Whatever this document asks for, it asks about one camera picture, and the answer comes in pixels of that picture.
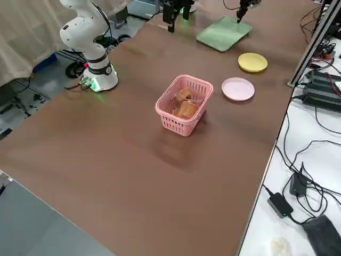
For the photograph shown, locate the green rectangular tray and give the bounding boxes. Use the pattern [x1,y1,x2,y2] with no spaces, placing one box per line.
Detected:
[196,15,253,53]

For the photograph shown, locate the clear-wrapped bread pack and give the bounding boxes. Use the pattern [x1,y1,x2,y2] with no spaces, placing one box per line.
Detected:
[173,87,193,101]
[172,101,200,120]

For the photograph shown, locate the small pink plastic basket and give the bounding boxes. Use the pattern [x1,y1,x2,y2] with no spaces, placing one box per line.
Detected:
[155,74,214,138]

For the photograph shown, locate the yellow round plate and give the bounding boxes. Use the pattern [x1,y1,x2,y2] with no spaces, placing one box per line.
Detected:
[237,52,268,73]

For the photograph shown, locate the white round plate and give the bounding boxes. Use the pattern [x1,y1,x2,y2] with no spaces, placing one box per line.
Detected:
[221,77,256,102]

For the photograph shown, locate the black power supply box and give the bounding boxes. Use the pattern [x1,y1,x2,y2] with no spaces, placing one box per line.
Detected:
[302,84,341,112]
[308,69,341,93]

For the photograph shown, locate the blue plastic box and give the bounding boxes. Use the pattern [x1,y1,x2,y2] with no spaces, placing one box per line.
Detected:
[33,52,59,73]

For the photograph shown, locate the beige curtain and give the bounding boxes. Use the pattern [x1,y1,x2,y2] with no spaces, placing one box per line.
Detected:
[0,0,80,87]

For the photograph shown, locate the small black charger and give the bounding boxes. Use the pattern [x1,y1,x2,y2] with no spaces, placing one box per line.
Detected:
[289,161,310,197]

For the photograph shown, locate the flat black power adapter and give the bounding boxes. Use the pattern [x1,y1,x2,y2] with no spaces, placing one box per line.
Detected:
[267,192,294,219]

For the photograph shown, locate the white crumpled tissue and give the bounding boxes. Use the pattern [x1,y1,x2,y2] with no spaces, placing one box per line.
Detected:
[270,237,290,256]

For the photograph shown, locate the dark grey pouch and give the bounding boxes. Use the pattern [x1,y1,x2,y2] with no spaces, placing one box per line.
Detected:
[301,214,341,256]

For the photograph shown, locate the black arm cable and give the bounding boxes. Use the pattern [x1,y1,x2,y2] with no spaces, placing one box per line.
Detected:
[222,0,240,11]
[90,0,112,54]

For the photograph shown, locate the black table cable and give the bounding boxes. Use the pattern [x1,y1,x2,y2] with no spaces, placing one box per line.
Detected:
[300,5,324,43]

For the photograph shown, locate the aluminium frame strut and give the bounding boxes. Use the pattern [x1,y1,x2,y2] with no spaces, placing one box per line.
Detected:
[287,0,341,87]

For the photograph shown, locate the black cable coil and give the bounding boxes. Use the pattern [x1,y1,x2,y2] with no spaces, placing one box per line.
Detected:
[66,60,88,79]

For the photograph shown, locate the long black desk cable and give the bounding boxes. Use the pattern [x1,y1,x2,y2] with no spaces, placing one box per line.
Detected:
[274,95,341,222]

